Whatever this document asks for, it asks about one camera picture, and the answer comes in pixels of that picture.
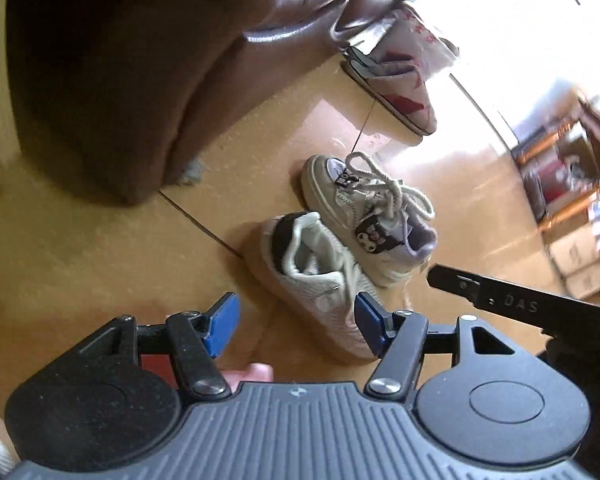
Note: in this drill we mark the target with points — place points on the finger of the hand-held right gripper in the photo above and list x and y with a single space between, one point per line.
520 305

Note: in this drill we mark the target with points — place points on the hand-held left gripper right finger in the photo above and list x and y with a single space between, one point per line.
372 322

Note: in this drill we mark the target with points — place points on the patterned grey slipper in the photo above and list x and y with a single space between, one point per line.
405 95

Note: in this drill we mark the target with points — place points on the white plastic bag red print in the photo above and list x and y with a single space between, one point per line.
420 30

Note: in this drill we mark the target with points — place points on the brown leather sofa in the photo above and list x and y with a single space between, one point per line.
130 85

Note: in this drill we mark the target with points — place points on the wooden side table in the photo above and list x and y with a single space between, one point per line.
545 142

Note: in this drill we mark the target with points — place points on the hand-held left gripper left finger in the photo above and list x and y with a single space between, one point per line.
225 320

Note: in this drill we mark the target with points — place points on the cardboard box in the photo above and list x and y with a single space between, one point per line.
587 285
577 250

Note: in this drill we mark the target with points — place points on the cream laced cartoon patch sneaker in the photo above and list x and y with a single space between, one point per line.
325 180

